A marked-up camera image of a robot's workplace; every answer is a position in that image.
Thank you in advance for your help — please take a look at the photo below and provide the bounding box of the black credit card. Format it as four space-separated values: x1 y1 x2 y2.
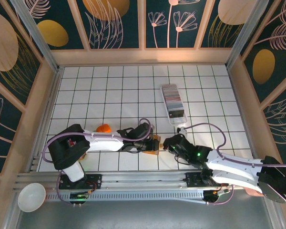
168 110 184 119

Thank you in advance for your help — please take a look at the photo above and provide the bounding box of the pink plastic cup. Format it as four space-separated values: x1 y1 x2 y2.
245 187 264 198

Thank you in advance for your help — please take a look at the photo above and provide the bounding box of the slotted grey cable duct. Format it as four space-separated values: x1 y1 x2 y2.
45 190 205 203

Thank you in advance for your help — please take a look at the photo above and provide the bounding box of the row of assorted credit cards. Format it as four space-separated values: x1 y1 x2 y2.
162 85 184 119

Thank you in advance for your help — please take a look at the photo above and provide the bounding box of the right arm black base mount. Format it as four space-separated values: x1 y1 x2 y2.
185 171 229 189

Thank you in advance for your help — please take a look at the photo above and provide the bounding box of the orange leather card holder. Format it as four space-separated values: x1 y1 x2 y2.
142 134 165 157

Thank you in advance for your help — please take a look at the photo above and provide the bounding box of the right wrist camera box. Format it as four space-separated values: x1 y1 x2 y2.
176 126 188 138

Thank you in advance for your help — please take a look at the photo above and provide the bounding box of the orange plush ball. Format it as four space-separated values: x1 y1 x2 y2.
96 124 112 133

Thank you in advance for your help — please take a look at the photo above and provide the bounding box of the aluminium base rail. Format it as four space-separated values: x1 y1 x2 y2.
14 169 272 191

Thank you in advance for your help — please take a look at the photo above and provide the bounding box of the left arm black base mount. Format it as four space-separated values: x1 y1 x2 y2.
59 173 103 190

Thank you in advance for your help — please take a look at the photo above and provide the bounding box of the aluminium frame post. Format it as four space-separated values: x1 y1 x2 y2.
9 0 61 72
225 0 270 70

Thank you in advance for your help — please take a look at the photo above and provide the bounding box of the aluminium side rail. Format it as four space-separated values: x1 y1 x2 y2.
226 65 261 169
30 66 64 172

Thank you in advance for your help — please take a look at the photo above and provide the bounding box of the clear plastic card tray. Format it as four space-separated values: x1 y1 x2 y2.
160 83 189 126

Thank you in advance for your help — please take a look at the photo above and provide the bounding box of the white bowl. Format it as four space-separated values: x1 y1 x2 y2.
18 183 46 213

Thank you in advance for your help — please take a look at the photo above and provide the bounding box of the black controller board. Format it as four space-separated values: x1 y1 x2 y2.
203 188 230 206
70 192 88 206

